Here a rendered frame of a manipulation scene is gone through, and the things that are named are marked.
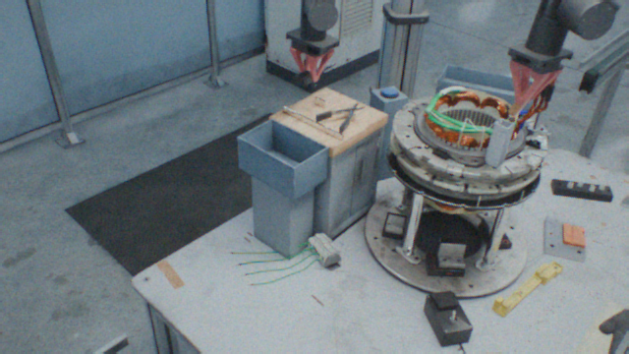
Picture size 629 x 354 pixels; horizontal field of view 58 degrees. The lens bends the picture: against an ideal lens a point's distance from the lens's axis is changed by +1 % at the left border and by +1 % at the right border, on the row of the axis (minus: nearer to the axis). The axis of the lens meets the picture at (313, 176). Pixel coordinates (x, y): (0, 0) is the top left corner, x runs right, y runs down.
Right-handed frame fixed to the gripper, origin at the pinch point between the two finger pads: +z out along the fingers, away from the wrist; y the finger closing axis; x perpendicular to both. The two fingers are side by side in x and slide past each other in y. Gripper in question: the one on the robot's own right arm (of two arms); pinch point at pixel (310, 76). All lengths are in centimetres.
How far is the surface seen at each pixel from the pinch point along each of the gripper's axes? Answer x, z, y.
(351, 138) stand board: -1.5, 9.1, 13.9
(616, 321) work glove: 16, 34, 74
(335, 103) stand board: 7.7, 9.1, 2.0
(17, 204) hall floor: -17, 120, -157
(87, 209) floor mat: 2, 118, -129
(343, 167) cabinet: -2.0, 17.2, 13.1
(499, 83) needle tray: 50, 10, 24
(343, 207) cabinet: -0.5, 29.9, 13.5
